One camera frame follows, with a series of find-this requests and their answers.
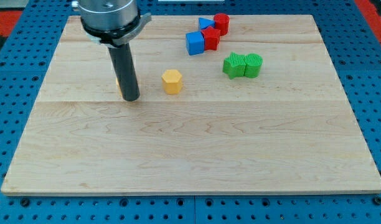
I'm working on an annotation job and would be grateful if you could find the blue cube block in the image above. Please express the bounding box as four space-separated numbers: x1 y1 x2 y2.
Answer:
186 31 204 55

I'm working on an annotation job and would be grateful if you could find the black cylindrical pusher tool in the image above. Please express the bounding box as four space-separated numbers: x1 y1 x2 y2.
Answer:
109 44 140 101

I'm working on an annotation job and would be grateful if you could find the yellow heart block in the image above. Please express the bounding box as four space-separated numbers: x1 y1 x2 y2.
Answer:
115 78 123 97

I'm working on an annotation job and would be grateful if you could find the blue triangle block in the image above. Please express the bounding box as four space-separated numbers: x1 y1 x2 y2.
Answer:
198 17 215 30

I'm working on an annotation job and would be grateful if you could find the red star block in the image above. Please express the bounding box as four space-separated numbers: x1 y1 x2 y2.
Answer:
201 26 220 50

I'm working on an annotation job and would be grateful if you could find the red cylinder block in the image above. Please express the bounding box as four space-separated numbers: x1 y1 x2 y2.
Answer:
213 13 230 36

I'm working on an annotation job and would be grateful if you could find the green star block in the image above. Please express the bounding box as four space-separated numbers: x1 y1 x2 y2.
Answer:
222 52 246 80

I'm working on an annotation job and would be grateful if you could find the yellow hexagon block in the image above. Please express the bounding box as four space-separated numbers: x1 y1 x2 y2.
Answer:
161 69 183 95

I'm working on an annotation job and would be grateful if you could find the wooden board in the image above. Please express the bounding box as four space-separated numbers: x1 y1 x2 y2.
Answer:
1 15 381 197

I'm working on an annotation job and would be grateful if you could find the green cylinder block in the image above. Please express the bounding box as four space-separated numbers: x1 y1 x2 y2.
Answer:
244 54 263 78

